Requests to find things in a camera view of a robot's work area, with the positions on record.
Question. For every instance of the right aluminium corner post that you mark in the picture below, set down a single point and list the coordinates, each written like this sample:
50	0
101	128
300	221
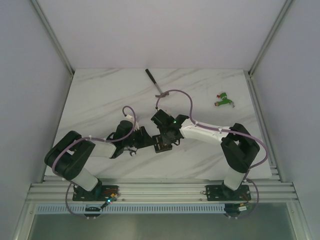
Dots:
279	20

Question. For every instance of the aluminium corner post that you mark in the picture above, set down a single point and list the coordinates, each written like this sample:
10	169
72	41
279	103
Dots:
279	20
52	36

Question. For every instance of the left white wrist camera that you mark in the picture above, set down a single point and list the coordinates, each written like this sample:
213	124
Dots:
133	120

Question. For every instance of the green red plastic connector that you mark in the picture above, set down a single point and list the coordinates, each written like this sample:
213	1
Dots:
223	100

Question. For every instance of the slotted grey cable duct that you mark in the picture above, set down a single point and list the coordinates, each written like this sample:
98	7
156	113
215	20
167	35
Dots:
183	208

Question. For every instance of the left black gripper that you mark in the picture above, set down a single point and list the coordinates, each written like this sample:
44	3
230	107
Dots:
144	138

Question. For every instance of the aluminium front rail frame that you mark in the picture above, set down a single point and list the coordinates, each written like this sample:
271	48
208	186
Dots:
158	191

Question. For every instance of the black handled claw hammer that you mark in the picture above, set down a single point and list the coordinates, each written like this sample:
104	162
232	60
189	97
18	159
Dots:
161	93

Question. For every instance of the black fuse box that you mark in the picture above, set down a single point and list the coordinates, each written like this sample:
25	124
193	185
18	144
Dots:
159	145

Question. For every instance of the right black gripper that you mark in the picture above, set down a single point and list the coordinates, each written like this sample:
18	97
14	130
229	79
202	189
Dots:
172	140

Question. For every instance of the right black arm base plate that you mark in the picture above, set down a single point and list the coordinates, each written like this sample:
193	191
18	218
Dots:
219	192

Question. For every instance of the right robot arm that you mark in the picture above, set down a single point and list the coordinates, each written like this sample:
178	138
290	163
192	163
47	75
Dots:
238	146

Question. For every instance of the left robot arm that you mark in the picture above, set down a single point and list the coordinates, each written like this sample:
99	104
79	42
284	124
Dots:
68	157

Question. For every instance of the left aluminium corner post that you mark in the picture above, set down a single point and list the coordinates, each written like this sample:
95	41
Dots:
52	36

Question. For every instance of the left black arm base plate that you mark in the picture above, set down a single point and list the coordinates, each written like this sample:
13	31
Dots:
99	194

